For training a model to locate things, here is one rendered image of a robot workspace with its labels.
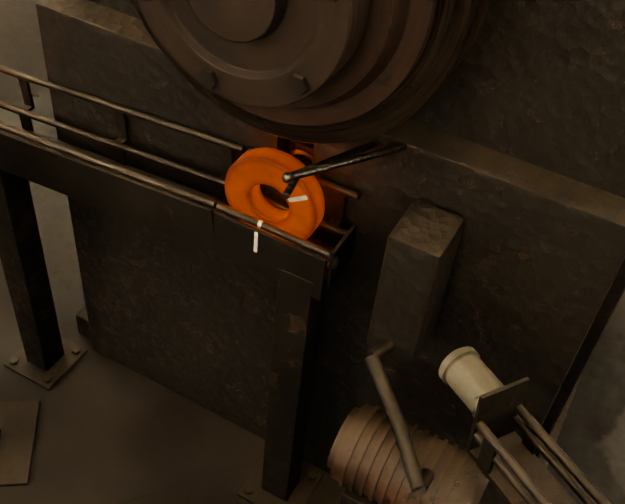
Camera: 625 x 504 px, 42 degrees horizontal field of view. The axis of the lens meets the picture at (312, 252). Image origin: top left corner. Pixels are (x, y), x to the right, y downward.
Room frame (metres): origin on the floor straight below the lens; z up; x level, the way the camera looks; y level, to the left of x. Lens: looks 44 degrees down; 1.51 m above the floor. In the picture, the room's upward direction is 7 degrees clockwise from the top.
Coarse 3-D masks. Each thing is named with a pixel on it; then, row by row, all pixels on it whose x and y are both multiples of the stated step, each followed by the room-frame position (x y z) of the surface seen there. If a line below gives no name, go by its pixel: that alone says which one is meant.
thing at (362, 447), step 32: (352, 416) 0.69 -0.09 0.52; (384, 416) 0.69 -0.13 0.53; (352, 448) 0.64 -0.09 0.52; (384, 448) 0.64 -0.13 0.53; (416, 448) 0.64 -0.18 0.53; (448, 448) 0.65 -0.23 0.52; (352, 480) 0.61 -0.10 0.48; (384, 480) 0.60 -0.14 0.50; (448, 480) 0.60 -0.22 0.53; (480, 480) 0.60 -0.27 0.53
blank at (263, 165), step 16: (240, 160) 0.91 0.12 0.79; (256, 160) 0.90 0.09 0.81; (272, 160) 0.90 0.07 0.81; (288, 160) 0.90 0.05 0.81; (240, 176) 0.91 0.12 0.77; (256, 176) 0.90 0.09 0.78; (272, 176) 0.89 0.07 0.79; (240, 192) 0.91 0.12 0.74; (256, 192) 0.92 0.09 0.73; (304, 192) 0.87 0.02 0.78; (320, 192) 0.89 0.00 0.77; (240, 208) 0.91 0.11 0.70; (256, 208) 0.91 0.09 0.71; (272, 208) 0.92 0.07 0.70; (304, 208) 0.87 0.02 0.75; (320, 208) 0.88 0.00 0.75; (272, 224) 0.89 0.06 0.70; (288, 224) 0.88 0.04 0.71; (304, 224) 0.87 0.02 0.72
